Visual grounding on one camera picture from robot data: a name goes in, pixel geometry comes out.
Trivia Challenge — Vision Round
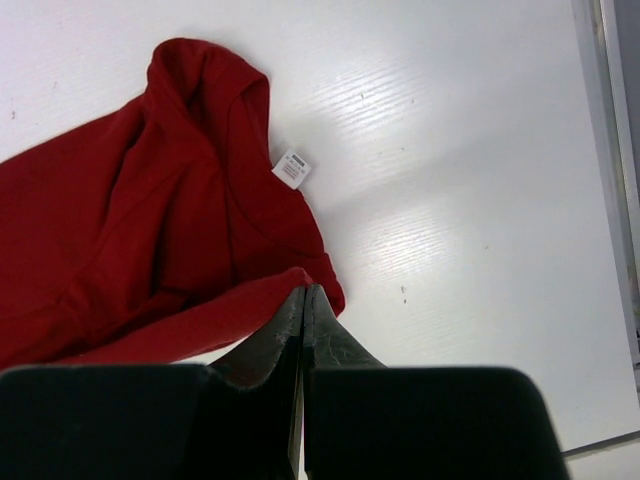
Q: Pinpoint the dark red t shirt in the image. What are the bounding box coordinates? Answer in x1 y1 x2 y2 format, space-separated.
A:
1 38 345 368

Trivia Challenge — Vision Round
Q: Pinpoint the white garment care label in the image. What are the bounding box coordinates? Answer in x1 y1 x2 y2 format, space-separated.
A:
271 147 314 190

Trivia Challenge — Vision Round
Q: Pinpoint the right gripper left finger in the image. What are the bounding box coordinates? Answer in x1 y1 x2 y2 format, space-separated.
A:
1 288 306 479

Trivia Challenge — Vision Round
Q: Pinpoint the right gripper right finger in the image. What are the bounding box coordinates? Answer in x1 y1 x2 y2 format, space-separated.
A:
302 285 569 479

